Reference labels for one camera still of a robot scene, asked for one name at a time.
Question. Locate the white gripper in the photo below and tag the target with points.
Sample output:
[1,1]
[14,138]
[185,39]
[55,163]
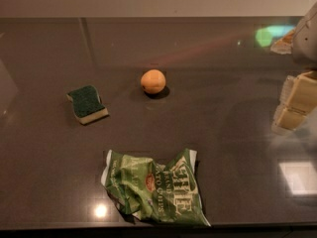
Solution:
[307,40]

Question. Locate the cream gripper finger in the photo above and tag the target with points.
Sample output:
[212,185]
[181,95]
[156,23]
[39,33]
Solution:
[286,120]

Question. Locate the green jalapeno chip bag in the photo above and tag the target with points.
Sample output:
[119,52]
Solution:
[147,190]

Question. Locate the orange fruit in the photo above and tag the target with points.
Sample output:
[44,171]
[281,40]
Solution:
[153,81]

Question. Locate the green and yellow sponge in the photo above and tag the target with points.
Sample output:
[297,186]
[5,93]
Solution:
[86,104]

